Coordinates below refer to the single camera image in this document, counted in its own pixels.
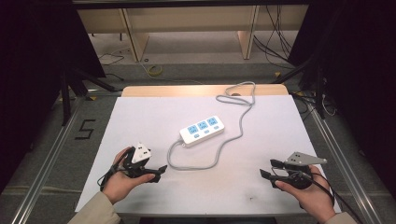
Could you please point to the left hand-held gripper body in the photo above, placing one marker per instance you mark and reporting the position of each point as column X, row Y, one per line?
column 140, row 154

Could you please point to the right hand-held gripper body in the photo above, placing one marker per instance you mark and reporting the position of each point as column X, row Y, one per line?
column 300, row 160

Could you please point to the person's left hand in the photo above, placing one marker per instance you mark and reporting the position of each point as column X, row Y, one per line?
column 120, row 185

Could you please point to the person's right hand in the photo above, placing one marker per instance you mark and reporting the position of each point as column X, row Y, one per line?
column 313, row 199

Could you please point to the white board mat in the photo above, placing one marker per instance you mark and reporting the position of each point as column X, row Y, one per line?
column 236, row 174

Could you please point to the white power strip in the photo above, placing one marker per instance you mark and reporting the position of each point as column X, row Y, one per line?
column 202, row 130

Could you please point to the black metal stand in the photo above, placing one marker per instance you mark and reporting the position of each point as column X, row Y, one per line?
column 319, row 90
column 66, row 99

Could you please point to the wooden table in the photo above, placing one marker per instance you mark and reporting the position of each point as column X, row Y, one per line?
column 186, row 90

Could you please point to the black curtain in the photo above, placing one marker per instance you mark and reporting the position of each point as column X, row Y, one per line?
column 361, row 77
column 34, row 77

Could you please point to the beige wooden desk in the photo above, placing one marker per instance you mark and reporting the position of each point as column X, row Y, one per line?
column 193, row 18

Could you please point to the aluminium floor rail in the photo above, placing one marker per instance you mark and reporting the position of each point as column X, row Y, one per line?
column 345, row 165
column 46, row 165

